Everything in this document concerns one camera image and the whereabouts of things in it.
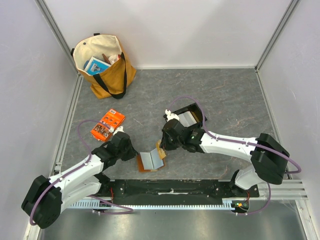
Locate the white slotted cable duct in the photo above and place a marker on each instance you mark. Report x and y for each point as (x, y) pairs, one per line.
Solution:
(91, 203)

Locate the orange product box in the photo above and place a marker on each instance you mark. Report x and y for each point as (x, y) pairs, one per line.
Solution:
(103, 130)

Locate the mustard yellow tote bag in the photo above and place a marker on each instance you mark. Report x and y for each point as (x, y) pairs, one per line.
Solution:
(114, 81)

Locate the blue book in bag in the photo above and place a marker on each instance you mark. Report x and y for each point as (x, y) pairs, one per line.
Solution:
(95, 66)

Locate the aluminium frame rail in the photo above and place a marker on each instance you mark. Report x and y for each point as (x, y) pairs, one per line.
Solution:
(72, 103)

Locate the black card box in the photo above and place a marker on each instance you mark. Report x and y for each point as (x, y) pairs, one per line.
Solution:
(196, 112)

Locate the white item in bag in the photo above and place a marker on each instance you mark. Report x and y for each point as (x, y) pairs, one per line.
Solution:
(114, 58)

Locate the stack of white cards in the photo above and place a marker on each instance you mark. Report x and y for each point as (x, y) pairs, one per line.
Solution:
(187, 119)

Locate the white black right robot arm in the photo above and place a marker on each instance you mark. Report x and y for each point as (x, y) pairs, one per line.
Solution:
(267, 158)

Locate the brown item in bag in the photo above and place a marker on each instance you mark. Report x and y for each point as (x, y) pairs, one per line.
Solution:
(105, 58)

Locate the tan leather card holder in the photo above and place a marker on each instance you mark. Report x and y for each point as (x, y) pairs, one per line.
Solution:
(149, 161)

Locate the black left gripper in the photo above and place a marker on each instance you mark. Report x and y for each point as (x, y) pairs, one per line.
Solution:
(132, 152)

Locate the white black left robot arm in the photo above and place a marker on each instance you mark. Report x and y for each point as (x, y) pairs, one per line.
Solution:
(48, 197)

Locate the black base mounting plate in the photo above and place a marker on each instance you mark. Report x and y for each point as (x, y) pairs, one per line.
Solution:
(212, 187)

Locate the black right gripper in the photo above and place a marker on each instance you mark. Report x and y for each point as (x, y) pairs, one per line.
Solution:
(166, 140)

